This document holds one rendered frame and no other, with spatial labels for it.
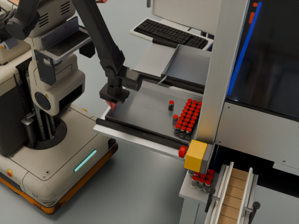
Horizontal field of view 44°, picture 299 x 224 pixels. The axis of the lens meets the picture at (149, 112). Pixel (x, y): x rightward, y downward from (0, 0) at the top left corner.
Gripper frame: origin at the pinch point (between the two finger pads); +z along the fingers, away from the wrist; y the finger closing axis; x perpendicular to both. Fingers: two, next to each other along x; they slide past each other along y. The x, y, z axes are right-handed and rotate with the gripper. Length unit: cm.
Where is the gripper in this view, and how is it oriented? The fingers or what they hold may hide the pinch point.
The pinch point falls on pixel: (113, 108)
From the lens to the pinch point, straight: 147.9
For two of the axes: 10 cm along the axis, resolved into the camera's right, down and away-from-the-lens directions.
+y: 9.2, 3.4, -2.0
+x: 3.8, -6.3, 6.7
